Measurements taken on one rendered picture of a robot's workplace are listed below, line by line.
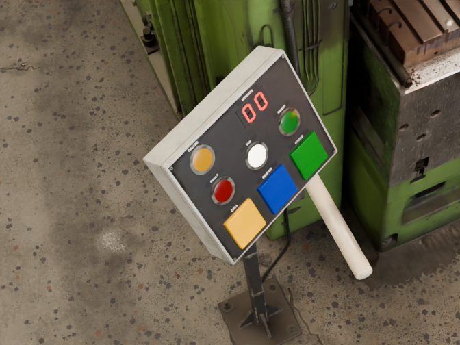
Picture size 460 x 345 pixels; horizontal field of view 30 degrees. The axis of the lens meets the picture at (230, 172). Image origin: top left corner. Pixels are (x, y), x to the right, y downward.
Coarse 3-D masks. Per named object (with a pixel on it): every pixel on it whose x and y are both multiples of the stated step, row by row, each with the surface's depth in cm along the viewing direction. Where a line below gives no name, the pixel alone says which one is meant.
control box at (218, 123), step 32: (256, 64) 168; (288, 64) 168; (224, 96) 165; (288, 96) 170; (192, 128) 161; (224, 128) 162; (256, 128) 167; (320, 128) 178; (160, 160) 159; (192, 160) 159; (224, 160) 164; (288, 160) 174; (192, 192) 161; (256, 192) 171; (192, 224) 170; (224, 256) 171
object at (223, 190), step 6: (222, 180) 165; (216, 186) 164; (222, 186) 165; (228, 186) 166; (216, 192) 164; (222, 192) 165; (228, 192) 166; (216, 198) 165; (222, 198) 165; (228, 198) 166
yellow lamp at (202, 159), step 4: (196, 152) 159; (200, 152) 160; (204, 152) 160; (208, 152) 161; (196, 156) 159; (200, 156) 160; (204, 156) 160; (208, 156) 161; (196, 160) 160; (200, 160) 160; (204, 160) 161; (208, 160) 161; (196, 164) 160; (200, 164) 160; (204, 164) 161; (208, 164) 162; (196, 168) 160; (200, 168) 161; (204, 168) 161
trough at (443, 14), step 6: (432, 0) 197; (438, 0) 196; (444, 0) 195; (432, 6) 196; (438, 6) 196; (444, 6) 195; (438, 12) 195; (444, 12) 195; (450, 12) 194; (444, 18) 194; (450, 18) 194; (456, 18) 193; (456, 24) 193; (450, 30) 192
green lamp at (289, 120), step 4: (288, 112) 171; (292, 112) 171; (284, 116) 170; (288, 116) 171; (292, 116) 172; (296, 116) 172; (284, 120) 171; (288, 120) 171; (292, 120) 172; (296, 120) 173; (284, 124) 171; (288, 124) 171; (292, 124) 172; (296, 124) 173; (284, 128) 171; (288, 128) 172; (292, 128) 172; (288, 132) 172
